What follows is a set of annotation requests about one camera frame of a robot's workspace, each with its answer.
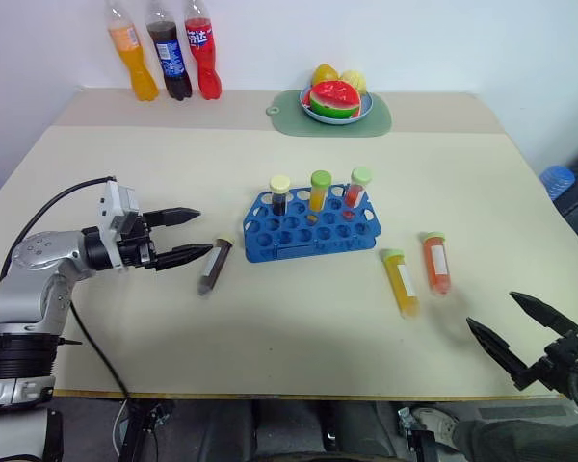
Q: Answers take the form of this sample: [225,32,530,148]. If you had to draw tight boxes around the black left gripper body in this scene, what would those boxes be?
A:
[116,213,158,271]

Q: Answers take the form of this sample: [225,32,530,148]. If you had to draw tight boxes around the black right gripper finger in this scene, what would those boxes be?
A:
[465,316,528,386]
[509,291,578,338]

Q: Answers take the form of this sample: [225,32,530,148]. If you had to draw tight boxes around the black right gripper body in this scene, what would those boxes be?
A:
[512,329,578,398]

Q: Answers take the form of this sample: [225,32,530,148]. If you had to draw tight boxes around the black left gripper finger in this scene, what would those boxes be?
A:
[143,207,202,230]
[152,244,215,272]

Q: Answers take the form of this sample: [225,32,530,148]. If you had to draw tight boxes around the dark brown tube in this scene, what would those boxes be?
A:
[196,233,236,297]

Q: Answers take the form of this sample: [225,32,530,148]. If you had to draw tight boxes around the orange tube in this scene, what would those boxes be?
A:
[421,231,453,297]

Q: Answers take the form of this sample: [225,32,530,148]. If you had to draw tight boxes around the dark liquid tube yellow cap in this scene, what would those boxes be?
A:
[269,175,292,217]

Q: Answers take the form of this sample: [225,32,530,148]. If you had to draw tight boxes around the blue test tube rack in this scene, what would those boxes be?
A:
[243,185,382,264]

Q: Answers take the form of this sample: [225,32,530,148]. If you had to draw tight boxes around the yellow liquid tube green cap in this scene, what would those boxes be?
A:
[308,169,331,214]

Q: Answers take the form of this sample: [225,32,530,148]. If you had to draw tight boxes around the red liquid tube green cap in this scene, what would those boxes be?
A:
[342,166,372,209]

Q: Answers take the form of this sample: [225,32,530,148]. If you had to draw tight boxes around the white sneaker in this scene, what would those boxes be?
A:
[410,406,460,451]

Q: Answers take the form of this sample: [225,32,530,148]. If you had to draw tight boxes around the blue plastic stool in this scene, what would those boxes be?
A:
[539,165,577,202]

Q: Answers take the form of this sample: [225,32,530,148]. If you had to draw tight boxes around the cola bottle blue label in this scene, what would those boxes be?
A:
[144,0,194,102]

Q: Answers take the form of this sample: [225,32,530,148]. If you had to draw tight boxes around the orange soda bottle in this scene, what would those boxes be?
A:
[105,0,160,102]

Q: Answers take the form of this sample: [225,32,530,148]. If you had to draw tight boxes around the red soda bottle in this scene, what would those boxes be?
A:
[183,0,223,101]

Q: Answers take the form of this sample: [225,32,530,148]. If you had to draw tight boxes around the toy watermelon slice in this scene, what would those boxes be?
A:
[303,80,363,121]

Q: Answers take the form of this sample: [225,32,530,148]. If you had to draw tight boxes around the green placemat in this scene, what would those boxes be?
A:
[266,90,394,139]

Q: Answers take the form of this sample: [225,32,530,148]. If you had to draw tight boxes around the pale yellow toy fruit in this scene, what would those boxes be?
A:
[338,69,369,95]

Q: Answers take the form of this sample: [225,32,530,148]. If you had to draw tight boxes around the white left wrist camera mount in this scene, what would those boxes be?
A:
[95,179,142,235]

